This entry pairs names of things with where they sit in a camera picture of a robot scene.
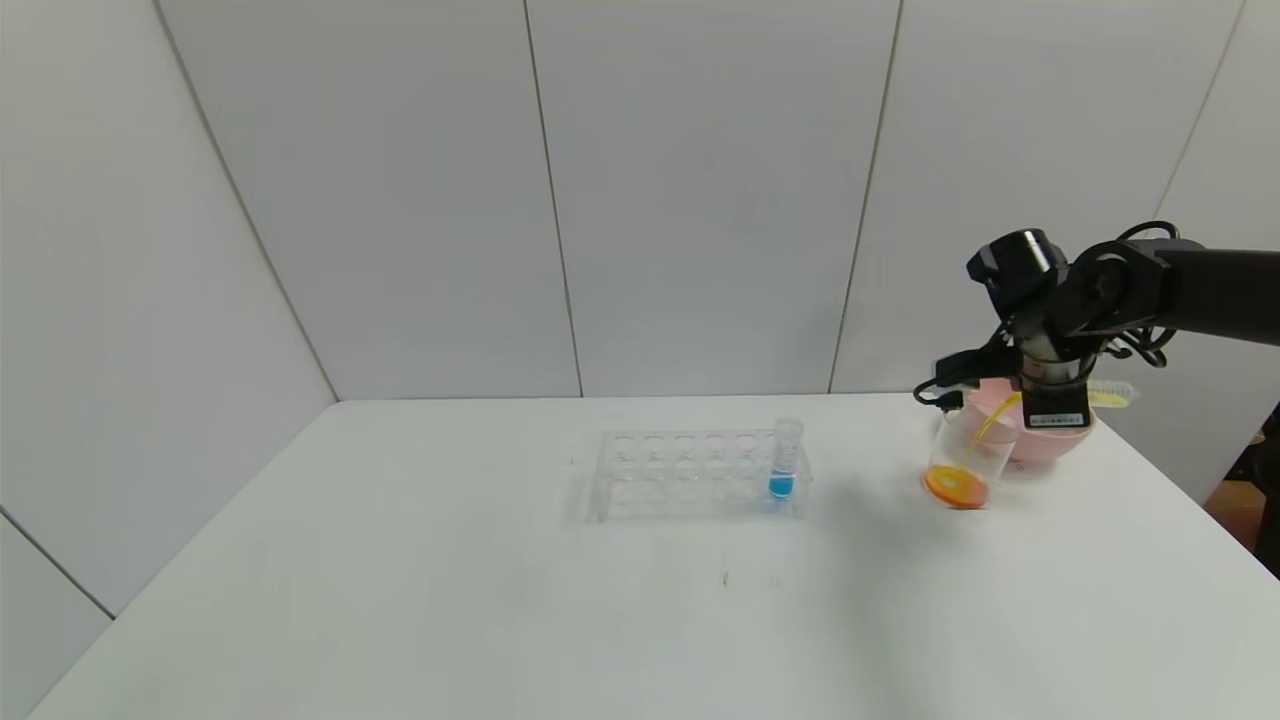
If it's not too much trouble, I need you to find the clear plastic test tube rack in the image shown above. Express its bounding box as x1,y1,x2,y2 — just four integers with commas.
590,430,813,523

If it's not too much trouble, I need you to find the test tube with blue liquid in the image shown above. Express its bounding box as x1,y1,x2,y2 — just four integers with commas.
768,418,807,503

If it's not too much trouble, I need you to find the clear glass beaker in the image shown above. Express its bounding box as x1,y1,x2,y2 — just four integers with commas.
922,402,1021,511

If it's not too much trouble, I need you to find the pink bowl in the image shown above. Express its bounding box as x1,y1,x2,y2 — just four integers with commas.
963,375,1095,465

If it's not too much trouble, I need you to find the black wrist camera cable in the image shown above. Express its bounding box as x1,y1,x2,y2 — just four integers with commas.
1100,220,1183,371

